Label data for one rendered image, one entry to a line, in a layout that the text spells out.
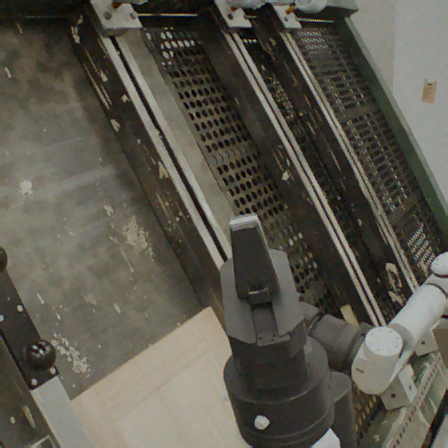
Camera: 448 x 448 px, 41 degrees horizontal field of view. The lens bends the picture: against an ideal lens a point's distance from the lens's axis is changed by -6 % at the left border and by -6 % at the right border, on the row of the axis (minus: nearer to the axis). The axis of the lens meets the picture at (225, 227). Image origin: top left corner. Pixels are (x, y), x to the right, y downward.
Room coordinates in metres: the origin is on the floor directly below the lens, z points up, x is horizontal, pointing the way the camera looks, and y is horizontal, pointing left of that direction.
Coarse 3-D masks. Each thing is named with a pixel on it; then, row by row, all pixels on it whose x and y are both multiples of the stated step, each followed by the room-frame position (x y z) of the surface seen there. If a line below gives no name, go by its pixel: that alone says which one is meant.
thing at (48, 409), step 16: (0, 336) 0.66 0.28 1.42; (0, 352) 0.66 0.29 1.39; (0, 368) 0.66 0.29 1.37; (16, 368) 0.64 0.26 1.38; (16, 384) 0.65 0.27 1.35; (48, 384) 0.66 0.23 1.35; (32, 400) 0.63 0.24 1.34; (48, 400) 0.64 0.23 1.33; (64, 400) 0.66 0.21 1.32; (32, 416) 0.64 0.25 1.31; (48, 416) 0.63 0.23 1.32; (64, 416) 0.64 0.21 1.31; (48, 432) 0.62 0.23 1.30; (64, 432) 0.63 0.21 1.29; (80, 432) 0.64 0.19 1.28
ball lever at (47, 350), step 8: (32, 344) 0.57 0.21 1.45; (40, 344) 0.57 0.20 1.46; (48, 344) 0.58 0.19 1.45; (24, 352) 0.57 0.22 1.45; (32, 352) 0.56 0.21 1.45; (40, 352) 0.57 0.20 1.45; (48, 352) 0.57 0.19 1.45; (32, 360) 0.56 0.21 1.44; (40, 360) 0.56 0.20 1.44; (48, 360) 0.57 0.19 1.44; (32, 368) 0.56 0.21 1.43; (40, 368) 0.56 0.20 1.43; (48, 368) 0.57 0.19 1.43
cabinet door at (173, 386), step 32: (192, 320) 0.95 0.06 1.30; (160, 352) 0.85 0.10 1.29; (192, 352) 0.90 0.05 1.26; (224, 352) 0.95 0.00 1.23; (96, 384) 0.73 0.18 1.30; (128, 384) 0.77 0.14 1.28; (160, 384) 0.81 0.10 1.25; (192, 384) 0.86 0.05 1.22; (96, 416) 0.70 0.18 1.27; (128, 416) 0.74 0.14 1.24; (160, 416) 0.78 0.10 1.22; (192, 416) 0.82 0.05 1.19; (224, 416) 0.86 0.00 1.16
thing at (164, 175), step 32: (96, 0) 1.11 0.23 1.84; (96, 32) 1.12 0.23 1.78; (96, 64) 1.12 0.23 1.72; (128, 64) 1.13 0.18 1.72; (128, 96) 1.08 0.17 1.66; (128, 128) 1.09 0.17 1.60; (160, 128) 1.10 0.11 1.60; (160, 160) 1.05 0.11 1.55; (160, 192) 1.05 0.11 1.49; (192, 192) 1.06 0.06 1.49; (192, 224) 1.02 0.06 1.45; (192, 256) 1.02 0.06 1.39; (224, 256) 1.03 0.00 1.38; (224, 320) 0.98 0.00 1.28
